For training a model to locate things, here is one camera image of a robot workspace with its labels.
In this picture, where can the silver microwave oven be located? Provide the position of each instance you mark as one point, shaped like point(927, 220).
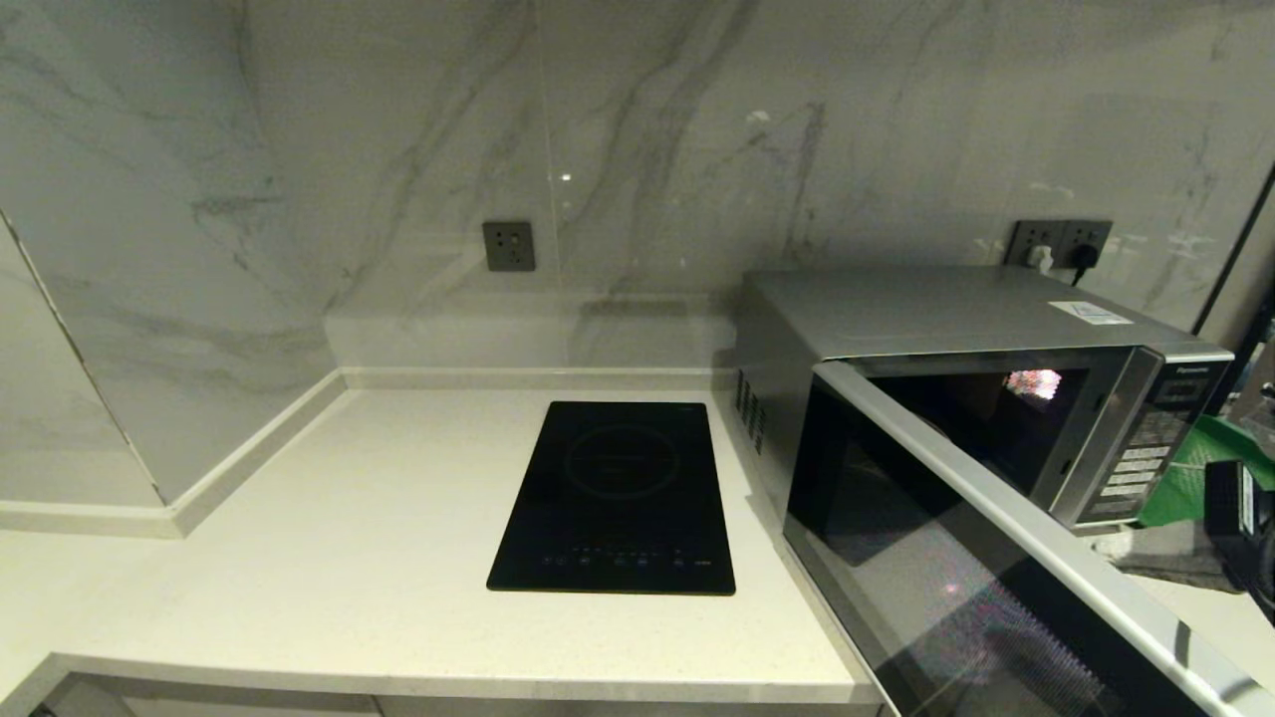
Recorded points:
point(926, 314)

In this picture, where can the grey double wall socket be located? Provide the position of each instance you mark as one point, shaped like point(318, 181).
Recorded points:
point(1058, 239)

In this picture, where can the black induction cooktop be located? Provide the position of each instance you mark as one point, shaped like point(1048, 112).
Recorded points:
point(618, 498)

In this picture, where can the white plug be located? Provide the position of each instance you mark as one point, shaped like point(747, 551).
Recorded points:
point(1040, 259)

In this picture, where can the grey single wall socket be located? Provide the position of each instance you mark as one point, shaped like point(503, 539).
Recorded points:
point(509, 246)

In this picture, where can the microwave door with dark glass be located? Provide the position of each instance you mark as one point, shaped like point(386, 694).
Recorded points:
point(956, 578)

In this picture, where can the green bag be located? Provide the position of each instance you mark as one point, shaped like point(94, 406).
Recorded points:
point(1180, 478)

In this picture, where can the black plug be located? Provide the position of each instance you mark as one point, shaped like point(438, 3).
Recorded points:
point(1084, 256)

